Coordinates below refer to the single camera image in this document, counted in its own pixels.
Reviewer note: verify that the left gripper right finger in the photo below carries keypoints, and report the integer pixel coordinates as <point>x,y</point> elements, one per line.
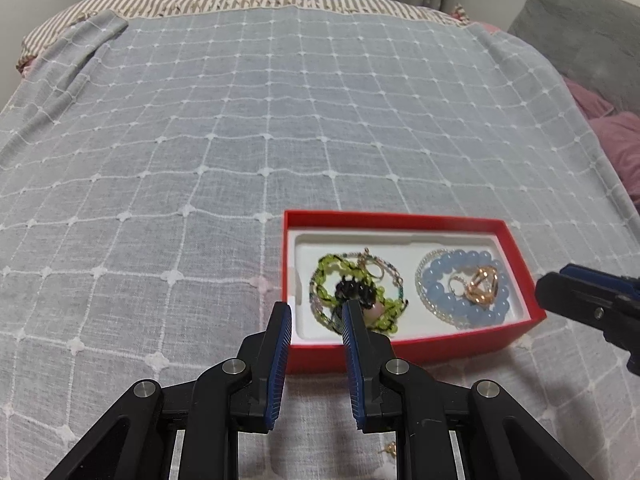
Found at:
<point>374,406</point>

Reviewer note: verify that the gold ring cluster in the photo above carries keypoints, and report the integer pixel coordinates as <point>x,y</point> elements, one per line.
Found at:
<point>481,288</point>

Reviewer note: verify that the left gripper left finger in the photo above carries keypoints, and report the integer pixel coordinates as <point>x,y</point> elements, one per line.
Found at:
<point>256,406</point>

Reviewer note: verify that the grey pillow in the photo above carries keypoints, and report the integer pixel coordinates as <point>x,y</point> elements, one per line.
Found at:
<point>592,42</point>

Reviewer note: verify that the striped bed sheet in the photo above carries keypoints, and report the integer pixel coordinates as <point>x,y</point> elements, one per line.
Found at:
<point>43,36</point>

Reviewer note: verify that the red jewelry box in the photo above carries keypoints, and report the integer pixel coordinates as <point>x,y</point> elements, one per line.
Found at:
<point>366,288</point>

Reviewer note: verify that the silver gold small rings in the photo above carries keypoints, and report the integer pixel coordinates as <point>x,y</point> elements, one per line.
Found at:
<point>387,449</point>

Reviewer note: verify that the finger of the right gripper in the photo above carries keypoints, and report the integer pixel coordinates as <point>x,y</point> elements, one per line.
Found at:
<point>591,297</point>

